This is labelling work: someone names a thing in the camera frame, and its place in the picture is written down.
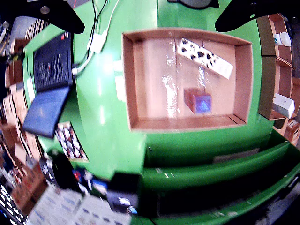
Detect black laptop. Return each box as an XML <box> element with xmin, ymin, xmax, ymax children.
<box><xmin>22</xmin><ymin>31</ymin><xmax>75</xmax><ymax>139</ymax></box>

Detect black label printer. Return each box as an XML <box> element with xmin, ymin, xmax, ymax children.
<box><xmin>106</xmin><ymin>173</ymin><xmax>141</xmax><ymax>215</ymax></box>

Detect white usb adapter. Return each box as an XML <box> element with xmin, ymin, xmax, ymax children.
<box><xmin>87</xmin><ymin>34</ymin><xmax>106</xmax><ymax>53</ymax></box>

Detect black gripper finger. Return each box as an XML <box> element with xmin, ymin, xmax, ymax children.
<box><xmin>215</xmin><ymin>0</ymin><xmax>300</xmax><ymax>33</ymax></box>
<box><xmin>0</xmin><ymin>0</ymin><xmax>85</xmax><ymax>35</ymax></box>

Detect white usb cable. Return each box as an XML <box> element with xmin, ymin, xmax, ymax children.
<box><xmin>72</xmin><ymin>0</ymin><xmax>120</xmax><ymax>76</ymax></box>

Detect shallow cardboard tray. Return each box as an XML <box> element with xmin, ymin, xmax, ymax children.
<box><xmin>121</xmin><ymin>28</ymin><xmax>254</xmax><ymax>134</ymax></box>

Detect black white patterned card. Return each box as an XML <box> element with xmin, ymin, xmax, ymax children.
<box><xmin>55</xmin><ymin>121</ymin><xmax>90</xmax><ymax>163</ymax></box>

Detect open brown cardboard box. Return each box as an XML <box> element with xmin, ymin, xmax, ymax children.
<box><xmin>257</xmin><ymin>55</ymin><xmax>300</xmax><ymax>146</ymax></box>
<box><xmin>256</xmin><ymin>14</ymin><xmax>300</xmax><ymax>71</ymax></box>

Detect long black cable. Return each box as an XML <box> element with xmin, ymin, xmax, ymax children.
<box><xmin>90</xmin><ymin>0</ymin><xmax>111</xmax><ymax>36</ymax></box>

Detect green metal shelf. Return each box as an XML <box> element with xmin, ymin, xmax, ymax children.
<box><xmin>131</xmin><ymin>128</ymin><xmax>300</xmax><ymax>225</ymax></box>

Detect printed paper sheets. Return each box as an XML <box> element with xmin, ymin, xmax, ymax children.
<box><xmin>28</xmin><ymin>187</ymin><xmax>132</xmax><ymax>225</ymax></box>

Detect white bottle teal label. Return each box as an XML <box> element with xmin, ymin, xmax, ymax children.
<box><xmin>273</xmin><ymin>32</ymin><xmax>292</xmax><ymax>47</ymax></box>

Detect cow print carton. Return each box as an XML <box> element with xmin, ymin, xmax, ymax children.
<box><xmin>177</xmin><ymin>38</ymin><xmax>234</xmax><ymax>80</ymax></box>

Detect red orange product box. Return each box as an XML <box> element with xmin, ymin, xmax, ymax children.
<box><xmin>184</xmin><ymin>88</ymin><xmax>212</xmax><ymax>115</ymax></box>

